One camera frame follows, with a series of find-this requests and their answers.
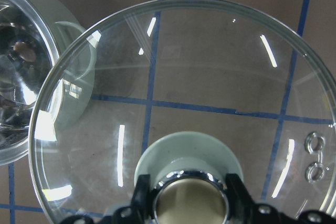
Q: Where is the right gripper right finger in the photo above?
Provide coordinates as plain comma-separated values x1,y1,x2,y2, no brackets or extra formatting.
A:
225,173,335,223

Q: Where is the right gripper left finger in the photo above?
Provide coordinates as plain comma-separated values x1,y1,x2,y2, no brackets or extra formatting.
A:
60,174,153,224

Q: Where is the glass pot lid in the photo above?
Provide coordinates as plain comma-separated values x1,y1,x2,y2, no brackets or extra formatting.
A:
29,0,335,223

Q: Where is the brown egg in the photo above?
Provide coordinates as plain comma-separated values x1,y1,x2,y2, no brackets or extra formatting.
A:
14,41,36,62

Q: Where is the white cooking pot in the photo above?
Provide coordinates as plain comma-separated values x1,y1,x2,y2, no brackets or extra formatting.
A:
1,0,96,165

